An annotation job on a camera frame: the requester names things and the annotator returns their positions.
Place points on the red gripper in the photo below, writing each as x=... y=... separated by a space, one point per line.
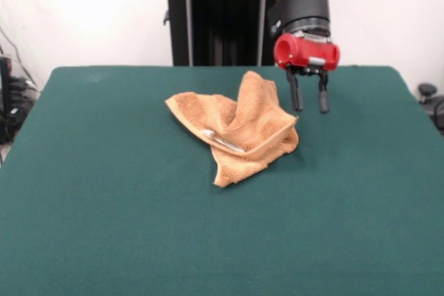
x=308 y=55

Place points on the orange terry towel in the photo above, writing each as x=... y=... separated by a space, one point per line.
x=249 y=115

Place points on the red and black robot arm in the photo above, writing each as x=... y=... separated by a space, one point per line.
x=305 y=5

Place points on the black office chair base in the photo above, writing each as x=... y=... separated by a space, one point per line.
x=433 y=102

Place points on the dark green table cloth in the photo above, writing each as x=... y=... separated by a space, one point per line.
x=104 y=206

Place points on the black bag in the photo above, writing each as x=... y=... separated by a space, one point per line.
x=10 y=122

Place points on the black electronics box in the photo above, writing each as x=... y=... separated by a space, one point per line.
x=5 y=81

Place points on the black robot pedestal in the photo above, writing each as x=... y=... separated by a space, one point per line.
x=225 y=32

